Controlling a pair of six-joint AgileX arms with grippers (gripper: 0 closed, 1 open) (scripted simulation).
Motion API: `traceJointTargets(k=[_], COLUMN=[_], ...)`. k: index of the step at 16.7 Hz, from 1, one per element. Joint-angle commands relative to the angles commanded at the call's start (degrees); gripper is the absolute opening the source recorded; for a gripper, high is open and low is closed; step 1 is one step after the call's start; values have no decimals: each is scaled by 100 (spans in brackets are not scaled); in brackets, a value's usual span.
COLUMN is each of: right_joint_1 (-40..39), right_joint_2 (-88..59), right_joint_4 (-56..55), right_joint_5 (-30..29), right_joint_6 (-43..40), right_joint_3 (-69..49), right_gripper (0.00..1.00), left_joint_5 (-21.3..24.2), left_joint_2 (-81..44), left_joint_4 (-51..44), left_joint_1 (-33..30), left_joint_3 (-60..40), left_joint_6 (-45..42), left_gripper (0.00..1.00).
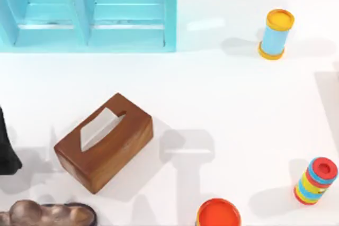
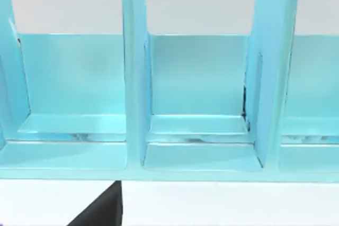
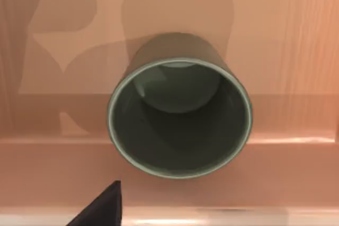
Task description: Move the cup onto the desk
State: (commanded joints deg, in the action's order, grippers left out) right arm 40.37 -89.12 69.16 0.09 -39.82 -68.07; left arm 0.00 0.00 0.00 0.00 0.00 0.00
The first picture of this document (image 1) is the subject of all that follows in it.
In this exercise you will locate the blue and yellow can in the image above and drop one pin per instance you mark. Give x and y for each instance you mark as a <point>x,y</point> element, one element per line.
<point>275,36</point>

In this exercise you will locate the wooden tissue box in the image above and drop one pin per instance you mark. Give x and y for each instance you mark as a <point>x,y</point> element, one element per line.
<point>116,152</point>

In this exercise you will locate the stack of coloured rings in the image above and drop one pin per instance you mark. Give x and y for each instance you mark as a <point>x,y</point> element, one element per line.
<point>313,183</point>

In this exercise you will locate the orange lidded can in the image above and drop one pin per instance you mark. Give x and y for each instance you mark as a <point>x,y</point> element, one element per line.
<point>218,214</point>

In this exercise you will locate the light blue rack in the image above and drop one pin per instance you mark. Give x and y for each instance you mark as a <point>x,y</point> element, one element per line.
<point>127,9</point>

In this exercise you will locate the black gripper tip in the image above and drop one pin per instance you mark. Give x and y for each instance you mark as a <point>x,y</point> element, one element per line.
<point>6,152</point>

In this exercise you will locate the white tissue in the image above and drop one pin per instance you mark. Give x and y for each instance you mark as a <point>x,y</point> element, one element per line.
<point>96,129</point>

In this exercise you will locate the brown bread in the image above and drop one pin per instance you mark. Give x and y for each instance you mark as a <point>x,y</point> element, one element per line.
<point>39,214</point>

